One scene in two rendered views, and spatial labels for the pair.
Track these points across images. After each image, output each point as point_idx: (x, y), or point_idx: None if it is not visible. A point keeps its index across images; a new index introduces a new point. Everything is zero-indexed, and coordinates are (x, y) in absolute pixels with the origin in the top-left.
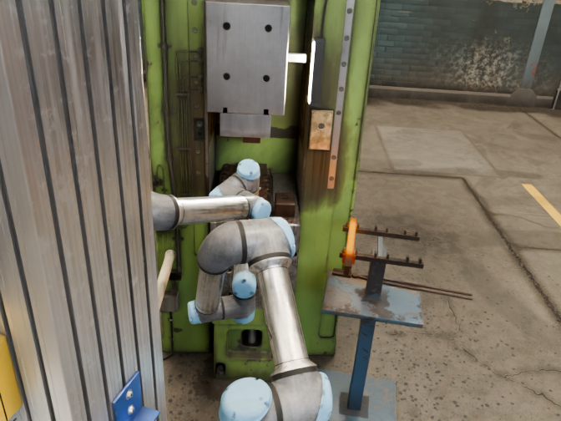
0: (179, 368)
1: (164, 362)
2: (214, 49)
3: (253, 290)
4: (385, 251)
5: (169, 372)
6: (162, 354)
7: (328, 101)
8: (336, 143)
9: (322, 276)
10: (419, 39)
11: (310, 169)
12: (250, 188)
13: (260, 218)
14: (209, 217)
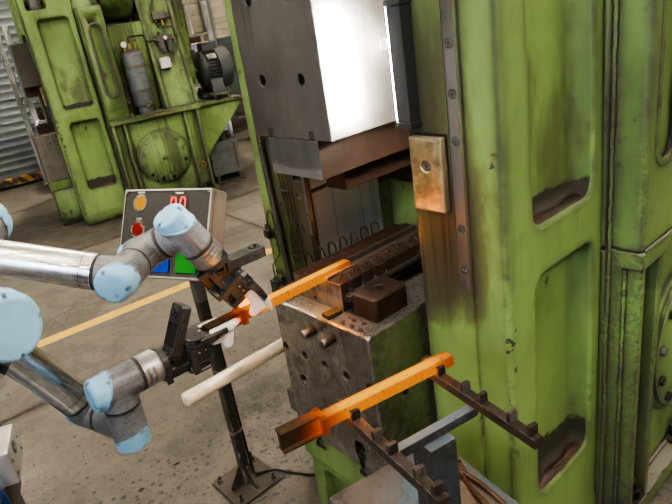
0: (309, 496)
1: (303, 479)
2: (244, 40)
3: (95, 403)
4: (446, 439)
5: (296, 494)
6: (311, 468)
7: (435, 119)
8: (460, 201)
9: (479, 451)
10: None
11: (429, 246)
12: (175, 249)
13: (103, 294)
14: (15, 273)
